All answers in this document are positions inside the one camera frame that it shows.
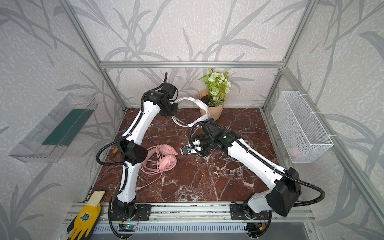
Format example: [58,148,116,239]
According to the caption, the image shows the white headphones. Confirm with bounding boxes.
[172,97,211,128]

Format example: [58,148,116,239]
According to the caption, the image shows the grey white headphone cable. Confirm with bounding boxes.
[191,119,241,163]

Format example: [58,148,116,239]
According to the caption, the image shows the pink headphones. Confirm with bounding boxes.
[141,145,178,175]

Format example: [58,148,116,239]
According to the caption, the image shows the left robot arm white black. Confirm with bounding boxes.
[96,74,179,219]

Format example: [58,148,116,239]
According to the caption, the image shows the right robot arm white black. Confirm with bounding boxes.
[188,118,326,220]

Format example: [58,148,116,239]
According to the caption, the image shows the beige flower pot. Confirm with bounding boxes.
[198,89,225,121]

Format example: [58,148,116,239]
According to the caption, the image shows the green artificial plant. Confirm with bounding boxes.
[201,69,232,107]

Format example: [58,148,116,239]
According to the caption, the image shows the pink object in basket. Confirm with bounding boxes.
[289,147,304,159]

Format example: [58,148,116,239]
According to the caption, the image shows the yellow black work glove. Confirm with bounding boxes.
[67,191,106,240]

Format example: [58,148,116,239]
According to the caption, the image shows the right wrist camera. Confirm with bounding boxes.
[181,144,202,155]

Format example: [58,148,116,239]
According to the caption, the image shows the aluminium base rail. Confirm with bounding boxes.
[63,202,316,226]

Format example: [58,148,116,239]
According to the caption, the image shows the white wire mesh basket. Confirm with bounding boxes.
[272,91,334,164]

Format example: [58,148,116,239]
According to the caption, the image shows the clear plastic wall tray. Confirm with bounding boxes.
[9,94,98,163]

